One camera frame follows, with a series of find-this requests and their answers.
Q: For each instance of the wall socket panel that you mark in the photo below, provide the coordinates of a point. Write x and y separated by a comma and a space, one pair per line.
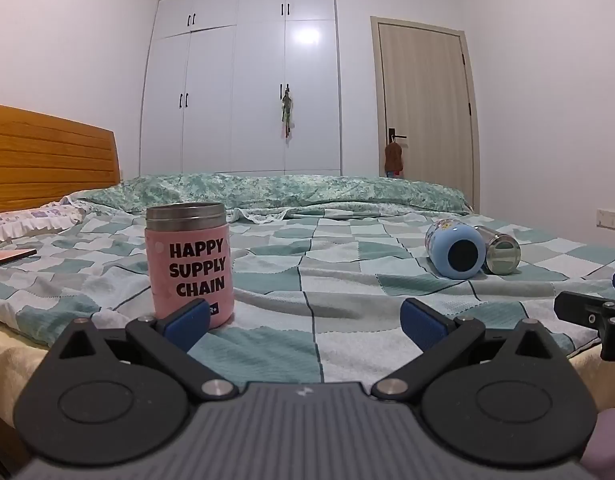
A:
612, 220

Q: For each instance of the light blue bottle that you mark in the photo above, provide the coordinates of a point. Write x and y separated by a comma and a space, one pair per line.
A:
455, 250

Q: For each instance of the person's pink clothing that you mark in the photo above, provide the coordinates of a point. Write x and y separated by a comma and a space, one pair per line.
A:
610, 445

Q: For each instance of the stainless steel cup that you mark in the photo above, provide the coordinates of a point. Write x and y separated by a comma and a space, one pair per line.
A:
502, 255

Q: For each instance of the brown hanging pouch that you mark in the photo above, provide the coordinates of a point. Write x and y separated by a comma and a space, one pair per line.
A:
394, 160

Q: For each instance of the floral frilled pillow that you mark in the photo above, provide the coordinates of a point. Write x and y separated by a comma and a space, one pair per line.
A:
22, 222

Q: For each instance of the white wardrobe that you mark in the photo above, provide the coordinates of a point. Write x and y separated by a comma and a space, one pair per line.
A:
237, 85

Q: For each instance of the wooden bed headboard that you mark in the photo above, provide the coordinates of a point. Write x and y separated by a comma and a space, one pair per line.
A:
47, 160

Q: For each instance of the pink cup with steel rim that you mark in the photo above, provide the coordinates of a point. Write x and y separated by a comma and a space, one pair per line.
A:
187, 240

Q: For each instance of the green checked bed sheet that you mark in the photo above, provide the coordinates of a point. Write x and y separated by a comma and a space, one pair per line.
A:
337, 280

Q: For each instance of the hanging green ornament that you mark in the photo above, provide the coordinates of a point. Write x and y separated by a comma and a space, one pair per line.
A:
287, 110

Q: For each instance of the beige door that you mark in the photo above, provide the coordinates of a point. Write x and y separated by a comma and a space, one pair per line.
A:
422, 100

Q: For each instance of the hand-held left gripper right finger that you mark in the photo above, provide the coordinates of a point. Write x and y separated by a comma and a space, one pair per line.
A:
421, 325

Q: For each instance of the green floral quilt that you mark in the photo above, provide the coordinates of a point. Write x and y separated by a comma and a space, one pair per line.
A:
287, 190

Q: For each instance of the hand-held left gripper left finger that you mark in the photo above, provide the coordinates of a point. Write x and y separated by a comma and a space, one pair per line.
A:
185, 327

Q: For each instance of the thin reddish book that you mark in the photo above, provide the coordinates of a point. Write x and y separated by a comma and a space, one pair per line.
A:
7, 256

